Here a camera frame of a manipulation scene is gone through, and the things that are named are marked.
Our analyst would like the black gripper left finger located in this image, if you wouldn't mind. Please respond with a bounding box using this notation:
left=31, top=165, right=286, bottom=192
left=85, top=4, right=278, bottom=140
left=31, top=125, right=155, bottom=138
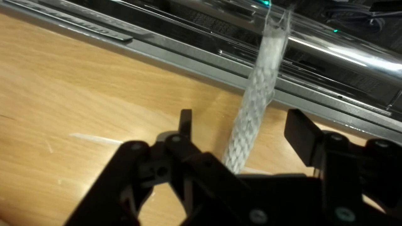
left=64, top=109, right=269, bottom=226

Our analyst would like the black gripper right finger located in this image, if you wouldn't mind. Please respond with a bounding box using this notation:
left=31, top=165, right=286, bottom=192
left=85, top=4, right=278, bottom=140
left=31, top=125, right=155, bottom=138
left=284, top=109, right=402, bottom=226

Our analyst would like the white braided rope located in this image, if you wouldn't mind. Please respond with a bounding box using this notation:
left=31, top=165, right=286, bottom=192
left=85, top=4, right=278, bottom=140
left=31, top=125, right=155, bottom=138
left=220, top=5, right=293, bottom=175

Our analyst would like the chrome cart handle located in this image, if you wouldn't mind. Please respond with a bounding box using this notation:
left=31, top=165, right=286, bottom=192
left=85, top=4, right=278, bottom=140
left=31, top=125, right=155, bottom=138
left=167, top=0, right=402, bottom=81

